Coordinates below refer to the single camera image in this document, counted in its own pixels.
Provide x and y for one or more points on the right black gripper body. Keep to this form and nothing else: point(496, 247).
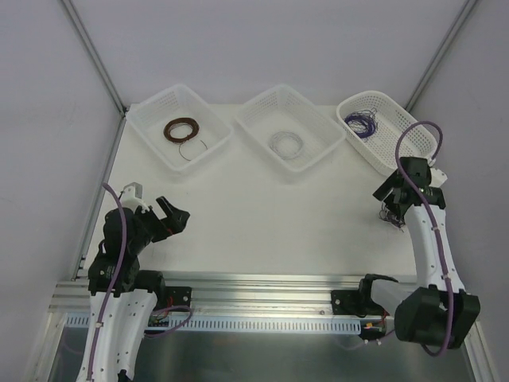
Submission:
point(398, 195)

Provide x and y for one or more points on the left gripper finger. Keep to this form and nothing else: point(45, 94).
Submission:
point(176, 223)
point(168, 209)

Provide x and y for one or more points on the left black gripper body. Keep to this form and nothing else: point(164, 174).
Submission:
point(160, 225)

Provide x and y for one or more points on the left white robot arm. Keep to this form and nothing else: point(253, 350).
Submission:
point(122, 295)

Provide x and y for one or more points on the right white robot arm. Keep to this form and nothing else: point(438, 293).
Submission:
point(439, 313)

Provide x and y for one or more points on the right white perforated basket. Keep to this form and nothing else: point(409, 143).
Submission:
point(391, 120)

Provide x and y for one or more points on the white perforated basket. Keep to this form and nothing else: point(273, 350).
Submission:
point(180, 128)
point(391, 120)
point(290, 133)

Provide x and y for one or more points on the left white perforated basket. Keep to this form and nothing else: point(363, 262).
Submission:
point(180, 128)

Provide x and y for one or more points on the middle white perforated basket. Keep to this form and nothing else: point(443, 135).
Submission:
point(290, 133)

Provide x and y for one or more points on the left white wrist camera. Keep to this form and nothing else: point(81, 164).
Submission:
point(131, 198)

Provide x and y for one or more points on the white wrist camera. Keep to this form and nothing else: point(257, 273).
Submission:
point(131, 198)
point(438, 176)

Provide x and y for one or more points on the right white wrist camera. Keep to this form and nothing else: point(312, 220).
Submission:
point(438, 176)

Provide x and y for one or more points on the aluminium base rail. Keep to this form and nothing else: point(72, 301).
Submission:
point(275, 296)

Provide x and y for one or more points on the slotted white cable duct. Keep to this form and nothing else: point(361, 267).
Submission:
point(320, 325)

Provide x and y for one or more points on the left aluminium frame post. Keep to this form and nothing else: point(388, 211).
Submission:
point(80, 29)

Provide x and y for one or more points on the aluminium frame post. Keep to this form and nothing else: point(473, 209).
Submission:
point(80, 29)
point(452, 33)

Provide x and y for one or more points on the right aluminium frame post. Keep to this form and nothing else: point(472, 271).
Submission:
point(452, 33)

